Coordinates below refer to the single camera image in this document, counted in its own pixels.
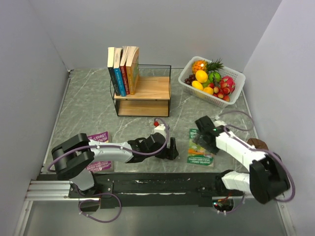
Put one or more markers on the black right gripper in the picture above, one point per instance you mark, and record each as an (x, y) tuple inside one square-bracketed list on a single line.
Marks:
[(196, 139)]

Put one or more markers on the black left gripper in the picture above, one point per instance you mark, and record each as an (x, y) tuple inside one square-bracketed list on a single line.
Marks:
[(171, 153)]

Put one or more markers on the green 104-storey treehouse book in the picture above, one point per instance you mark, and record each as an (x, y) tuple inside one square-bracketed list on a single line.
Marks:
[(198, 155)]

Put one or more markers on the orange 39-storey treehouse book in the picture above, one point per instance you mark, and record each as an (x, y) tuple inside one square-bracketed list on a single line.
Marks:
[(132, 68)]

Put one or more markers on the red 13-storey treehouse book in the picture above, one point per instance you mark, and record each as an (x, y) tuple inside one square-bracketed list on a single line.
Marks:
[(124, 56)]

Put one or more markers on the blue comic cover book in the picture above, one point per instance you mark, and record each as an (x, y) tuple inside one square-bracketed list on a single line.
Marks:
[(118, 74)]

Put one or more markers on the dark grey cover book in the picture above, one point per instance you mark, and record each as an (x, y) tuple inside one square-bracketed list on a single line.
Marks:
[(110, 66)]

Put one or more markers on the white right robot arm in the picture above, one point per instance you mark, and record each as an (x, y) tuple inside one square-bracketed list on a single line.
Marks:
[(266, 177)]

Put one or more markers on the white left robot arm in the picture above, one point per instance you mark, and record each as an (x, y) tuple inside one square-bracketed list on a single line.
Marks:
[(71, 158)]

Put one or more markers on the yellow lemon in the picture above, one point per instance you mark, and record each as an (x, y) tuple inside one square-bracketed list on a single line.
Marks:
[(197, 85)]

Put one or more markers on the brown round object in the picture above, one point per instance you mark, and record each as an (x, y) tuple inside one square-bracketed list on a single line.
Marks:
[(257, 143)]

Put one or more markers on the green apple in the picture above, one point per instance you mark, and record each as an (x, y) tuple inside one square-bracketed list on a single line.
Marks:
[(214, 77)]

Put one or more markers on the wooden two-tier metal shelf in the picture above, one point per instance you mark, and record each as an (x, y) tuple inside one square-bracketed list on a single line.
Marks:
[(152, 97)]

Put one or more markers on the orange round fruit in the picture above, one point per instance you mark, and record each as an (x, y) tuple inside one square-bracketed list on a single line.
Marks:
[(201, 76)]

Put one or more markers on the pink dragon fruit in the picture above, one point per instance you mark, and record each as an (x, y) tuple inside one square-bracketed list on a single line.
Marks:
[(227, 84)]

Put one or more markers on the dark purple grapes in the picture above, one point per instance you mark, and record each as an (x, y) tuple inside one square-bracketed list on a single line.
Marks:
[(190, 79)]

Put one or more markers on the white plastic fruit basket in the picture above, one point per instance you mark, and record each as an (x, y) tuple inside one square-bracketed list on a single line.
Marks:
[(212, 91)]

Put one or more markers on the orange spiky fruit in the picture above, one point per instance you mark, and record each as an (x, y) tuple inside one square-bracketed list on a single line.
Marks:
[(199, 65)]

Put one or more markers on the purple 117-storey treehouse book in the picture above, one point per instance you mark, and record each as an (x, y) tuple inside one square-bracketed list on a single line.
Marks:
[(101, 166)]

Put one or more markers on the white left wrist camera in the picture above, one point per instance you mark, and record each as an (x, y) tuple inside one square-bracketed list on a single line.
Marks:
[(161, 128)]

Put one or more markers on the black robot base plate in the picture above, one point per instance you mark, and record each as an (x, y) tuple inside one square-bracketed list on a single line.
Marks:
[(155, 189)]

